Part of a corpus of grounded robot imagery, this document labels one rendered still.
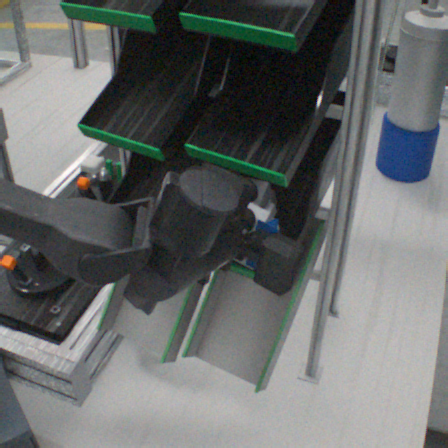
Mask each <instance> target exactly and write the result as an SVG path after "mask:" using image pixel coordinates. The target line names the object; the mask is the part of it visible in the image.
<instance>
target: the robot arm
mask: <svg viewBox="0 0 448 448"><path fill-rule="evenodd" d="M255 191H256V186H255V183H254V182H253V181H252V180H250V179H248V178H245V177H243V176H241V175H239V174H237V173H235V172H233V171H231V170H229V169H226V168H222V167H218V166H215V165H213V164H211V163H209V162H207V161H205V162H204V163H203V164H202V166H201V167H200V166H197V165H193V166H191V167H189V168H187V169H186V170H184V171H183V173H182V174H181V175H180V174H178V173H175V172H172V171H169V172H167V174H166V176H165V178H164V181H163V182H162V183H161V184H160V185H159V186H158V188H157V189H156V193H155V197H149V198H144V199H139V200H134V201H128V202H124V203H119V204H113V205H112V204H109V203H104V202H100V201H96V200H93V199H89V198H85V197H77V198H67V199H64V200H59V199H55V198H51V197H48V196H45V195H42V194H40V193H37V192H36V191H33V190H30V189H28V188H26V187H24V186H21V185H19V184H14V183H11V182H10V181H7V180H5V179H3V178H0V235H2V236H7V237H9V238H12V239H15V240H17V241H20V242H23V243H25V244H27V245H30V246H32V247H34V248H36V249H37V250H39V251H40V252H42V253H43V254H44V255H45V257H46V258H47V259H48V260H49V262H50V263H51V264H52V265H53V266H54V267H55V268H56V269H57V270H59V271H61V272H63V273H64V274H66V275H68V276H70V277H72V278H74V279H76V280H78V281H80V282H83V283H84V284H86V285H89V286H94V287H105V285H106V284H111V283H115V282H116V281H118V280H122V279H123V278H124V277H125V276H127V275H129V274H130V279H129V282H128V284H127V285H126V287H125V289H124V293H123V296H124V297H125V298H126V299H127V300H128V301H129V302H130V303H131V304H132V305H133V306H134V307H135V308H136V309H140V310H142V311H143V312H144V313H145V314H146V315H150V314H151V313H152V312H153V310H154V307H155V305H157V303H159V302H163V301H166V300H168V299H170V298H172V297H173V296H175V295H177V294H178V293H180V292H181V291H183V290H184V289H186V288H188V287H189V286H191V285H192V284H194V283H196V282H197V283H199V284H201V285H203V286H205V285H206V284H208V283H209V280H210V276H211V273H212V272H213V271H215V270H217V269H220V270H222V271H224V272H226V271H228V270H229V269H230V267H231V263H232V260H233V259H234V258H235V259H237V260H239V261H243V260H244V256H245V257H246V258H247V261H246V265H247V266H249V267H251V268H253V269H255V270H256V272H255V275H254V279H253V281H254V282H255V283H256V284H258V285H260V286H262V287H263V288H265V289H267V290H269V291H271V292H272V293H274V294H276V295H278V296H282V295H285V294H287V293H288V292H289V291H290V290H291V288H292V285H293V282H294V279H295V276H296V273H297V270H298V267H299V264H300V261H301V258H302V254H303V251H304V247H303V246H302V245H301V244H300V243H298V242H296V241H294V240H292V239H290V238H288V237H286V236H284V235H282V234H280V232H279V230H278V229H277V225H278V222H279V220H278V219H273V220H270V221H269V222H267V223H265V222H263V221H261V220H259V219H258V221H257V225H256V228H255V231H252V232H250V233H247V230H246V224H244V223H242V222H241V219H242V218H243V216H244V214H245V212H246V210H247V207H248V205H249V203H250V201H251V199H252V197H253V196H254V194H255ZM134 225H135V232H134V240H133V247H131V243H132V236H133V226H134Z"/></svg>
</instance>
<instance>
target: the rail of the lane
mask: <svg viewBox="0 0 448 448"><path fill-rule="evenodd" d="M20 329H21V328H20V325H19V324H18V323H15V322H13V321H11V320H10V319H7V318H5V317H2V316H0V354H1V356H2V358H3V361H4V363H5V366H6V367H5V369H4V371H5V374H6V376H7V378H8V379H10V380H13V381H15V382H17V383H20V384H23V385H24V386H27V387H30V388H33V389H34V390H37V391H40V392H43V393H44V394H47V395H50V396H53V397H55V398H57V399H60V400H63V401H65V402H68V403H70V404H72V405H75V406H78V407H82V404H83V403H84V401H85V400H86V399H87V398H88V395H89V393H90V392H91V391H92V389H93V388H92V384H91V380H90V377H89V373H88V370H87V368H86V365H85V362H84V358H83V355H81V354H79V353H77V352H74V351H71V350H68V349H65V348H63V347H60V346H57V345H54V344H51V343H49V342H46V341H44V340H43V339H40V338H38V337H35V336H32V335H29V334H27V333H24V332H21V331H20Z"/></svg>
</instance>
